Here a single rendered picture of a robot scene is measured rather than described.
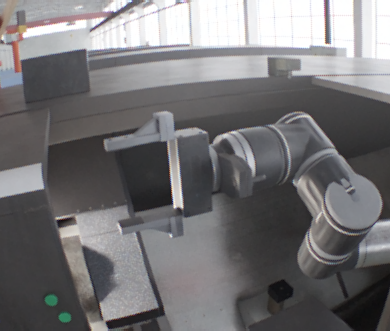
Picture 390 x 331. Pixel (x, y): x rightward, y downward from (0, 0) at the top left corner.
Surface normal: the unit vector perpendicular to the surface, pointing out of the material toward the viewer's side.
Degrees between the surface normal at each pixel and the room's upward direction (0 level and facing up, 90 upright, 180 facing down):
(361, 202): 32
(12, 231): 86
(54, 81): 90
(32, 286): 86
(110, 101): 90
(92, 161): 45
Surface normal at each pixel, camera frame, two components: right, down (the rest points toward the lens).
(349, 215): -0.15, -0.51
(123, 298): 0.24, -0.43
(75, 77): 0.40, 0.32
